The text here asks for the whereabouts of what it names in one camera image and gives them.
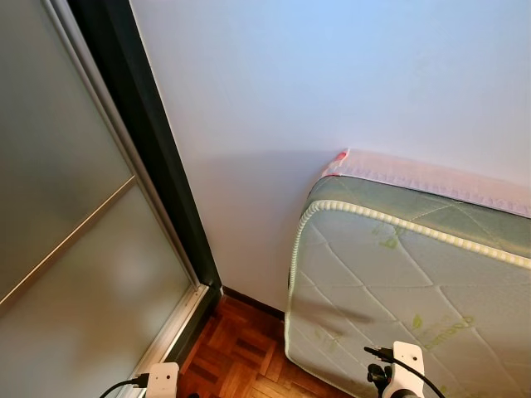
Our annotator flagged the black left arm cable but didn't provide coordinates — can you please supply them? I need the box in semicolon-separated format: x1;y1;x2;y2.
100;373;150;398

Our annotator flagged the dark wooden skirting board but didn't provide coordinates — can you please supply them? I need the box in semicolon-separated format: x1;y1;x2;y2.
220;286;288;321

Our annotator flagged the frosted glass sliding door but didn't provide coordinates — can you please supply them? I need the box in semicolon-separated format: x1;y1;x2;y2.
0;0;210;398

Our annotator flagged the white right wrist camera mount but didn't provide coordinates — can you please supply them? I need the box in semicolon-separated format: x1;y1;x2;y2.
383;341;426;398

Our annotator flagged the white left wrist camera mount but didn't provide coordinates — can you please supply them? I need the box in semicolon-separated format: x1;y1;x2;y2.
143;362;180;398

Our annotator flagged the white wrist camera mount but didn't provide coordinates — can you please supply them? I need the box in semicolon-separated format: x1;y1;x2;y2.
143;362;180;398
383;341;426;398

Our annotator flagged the quilted green white mattress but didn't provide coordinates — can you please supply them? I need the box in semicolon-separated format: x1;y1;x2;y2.
285;174;531;398

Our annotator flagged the dark door frame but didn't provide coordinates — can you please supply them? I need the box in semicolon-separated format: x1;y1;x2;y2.
68;0;225;370

